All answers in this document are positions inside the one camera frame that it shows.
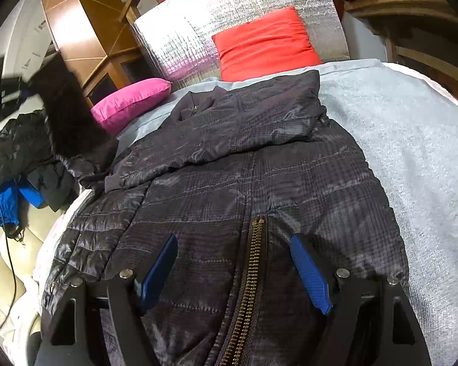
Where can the wicker chair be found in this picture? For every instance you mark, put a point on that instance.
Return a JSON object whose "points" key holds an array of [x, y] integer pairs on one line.
{"points": [[416, 19]]}

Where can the wooden cabinet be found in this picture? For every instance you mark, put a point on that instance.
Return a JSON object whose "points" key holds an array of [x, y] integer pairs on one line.
{"points": [[84, 19]]}

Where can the pink pillow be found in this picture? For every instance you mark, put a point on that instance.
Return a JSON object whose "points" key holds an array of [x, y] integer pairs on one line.
{"points": [[131, 101]]}

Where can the silver foil mat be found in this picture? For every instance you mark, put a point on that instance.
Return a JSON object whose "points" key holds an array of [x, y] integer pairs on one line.
{"points": [[183, 34]]}

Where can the dark quilted jacket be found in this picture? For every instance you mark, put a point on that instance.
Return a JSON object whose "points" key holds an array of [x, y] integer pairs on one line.
{"points": [[232, 183]]}

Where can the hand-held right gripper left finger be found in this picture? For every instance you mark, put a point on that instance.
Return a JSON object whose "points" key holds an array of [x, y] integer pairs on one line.
{"points": [[159, 272]]}

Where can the white bed sheet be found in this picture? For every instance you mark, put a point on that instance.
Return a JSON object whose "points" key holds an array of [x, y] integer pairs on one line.
{"points": [[435, 84]]}

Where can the cream sofa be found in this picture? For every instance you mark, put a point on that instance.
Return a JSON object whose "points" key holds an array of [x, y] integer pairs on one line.
{"points": [[2, 286]]}

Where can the blue cloth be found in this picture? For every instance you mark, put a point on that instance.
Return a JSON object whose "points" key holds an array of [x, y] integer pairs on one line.
{"points": [[3, 206]]}

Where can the red pillow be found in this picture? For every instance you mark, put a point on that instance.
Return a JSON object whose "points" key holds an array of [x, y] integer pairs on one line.
{"points": [[267, 44]]}

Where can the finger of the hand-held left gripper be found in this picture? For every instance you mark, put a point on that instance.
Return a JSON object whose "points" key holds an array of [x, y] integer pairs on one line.
{"points": [[20, 92]]}

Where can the black padded coat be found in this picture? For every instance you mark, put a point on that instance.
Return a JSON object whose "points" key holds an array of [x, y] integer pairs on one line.
{"points": [[23, 145]]}

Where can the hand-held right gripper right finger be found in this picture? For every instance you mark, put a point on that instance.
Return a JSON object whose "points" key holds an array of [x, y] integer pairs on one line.
{"points": [[313, 278]]}

